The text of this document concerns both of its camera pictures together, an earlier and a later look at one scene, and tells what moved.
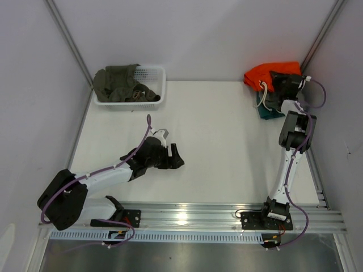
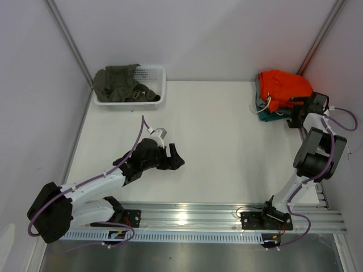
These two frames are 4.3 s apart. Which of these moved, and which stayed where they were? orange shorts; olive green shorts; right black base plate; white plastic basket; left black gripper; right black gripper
Moved: orange shorts; right black gripper
Stayed: right black base plate; white plastic basket; olive green shorts; left black gripper
